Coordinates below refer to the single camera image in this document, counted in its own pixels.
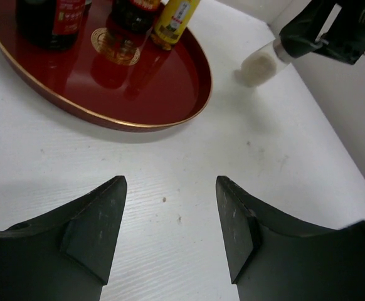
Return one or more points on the tall dark soy sauce bottle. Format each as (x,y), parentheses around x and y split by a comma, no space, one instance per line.
(50,24)

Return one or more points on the red lid sauce jar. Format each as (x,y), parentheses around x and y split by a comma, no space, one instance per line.
(135,15)

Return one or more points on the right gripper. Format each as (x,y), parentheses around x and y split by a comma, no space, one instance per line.
(334,29)

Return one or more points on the red round lacquer tray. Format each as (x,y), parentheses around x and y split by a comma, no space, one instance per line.
(112,77)

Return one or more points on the grey cap pepper grinder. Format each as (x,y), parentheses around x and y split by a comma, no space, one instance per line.
(263,64)

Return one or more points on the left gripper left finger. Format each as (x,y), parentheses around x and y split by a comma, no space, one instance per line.
(66,253)

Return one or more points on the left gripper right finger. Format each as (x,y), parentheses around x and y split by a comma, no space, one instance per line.
(272,255)

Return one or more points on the small yellow label bottle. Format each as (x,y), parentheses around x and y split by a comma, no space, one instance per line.
(172,22)

